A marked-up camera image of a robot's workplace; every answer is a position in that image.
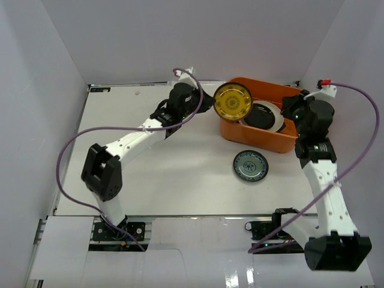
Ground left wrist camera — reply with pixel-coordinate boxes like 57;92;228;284
175;67;196;87

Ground yellow patterned round plate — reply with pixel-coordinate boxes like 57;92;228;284
214;82;253;122

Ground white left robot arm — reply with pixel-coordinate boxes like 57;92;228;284
81;83;215;239

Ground orange plastic bin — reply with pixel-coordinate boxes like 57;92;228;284
220;77;302;154

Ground blue white porcelain plate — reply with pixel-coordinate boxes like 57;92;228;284
232;150;269;182

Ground dark label sticker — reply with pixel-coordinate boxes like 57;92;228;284
89;87;111;93

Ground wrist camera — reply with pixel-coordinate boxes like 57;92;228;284
304;79;337;101
175;67;196;87

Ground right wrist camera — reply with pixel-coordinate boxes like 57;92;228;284
304;79;337;101

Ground black glossy round plate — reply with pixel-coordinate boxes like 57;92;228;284
244;103;276;130

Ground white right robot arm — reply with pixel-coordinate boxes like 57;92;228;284
271;85;372;272

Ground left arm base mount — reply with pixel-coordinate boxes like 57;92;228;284
88;221;151;252

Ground cream round plate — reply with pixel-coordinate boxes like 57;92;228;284
239;100;285;133

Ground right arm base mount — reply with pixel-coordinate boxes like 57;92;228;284
244;208;304;254

